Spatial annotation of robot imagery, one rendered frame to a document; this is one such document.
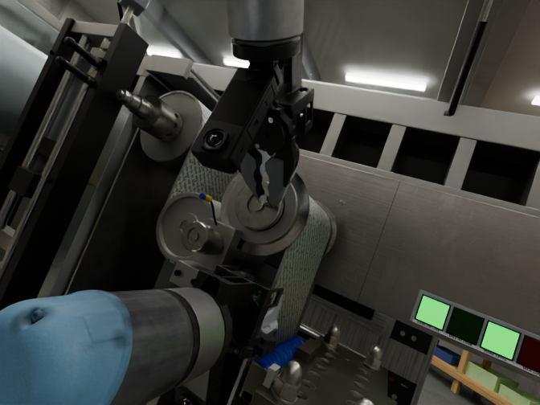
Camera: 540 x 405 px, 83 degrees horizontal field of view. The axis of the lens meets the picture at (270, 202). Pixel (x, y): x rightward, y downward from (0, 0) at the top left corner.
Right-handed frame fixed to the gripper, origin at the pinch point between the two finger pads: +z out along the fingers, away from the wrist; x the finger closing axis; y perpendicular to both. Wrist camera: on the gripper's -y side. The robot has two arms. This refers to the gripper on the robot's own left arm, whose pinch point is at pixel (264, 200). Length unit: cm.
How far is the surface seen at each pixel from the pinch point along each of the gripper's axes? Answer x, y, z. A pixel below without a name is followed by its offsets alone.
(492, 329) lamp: -38, 19, 32
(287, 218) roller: -2.9, 1.2, 3.3
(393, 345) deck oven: -35, 100, 194
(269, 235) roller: -1.2, -1.3, 5.4
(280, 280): -4.3, -3.9, 11.0
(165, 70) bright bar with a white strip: 29.5, 13.9, -10.0
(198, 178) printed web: 19.6, 6.8, 7.2
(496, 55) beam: -44, 392, 72
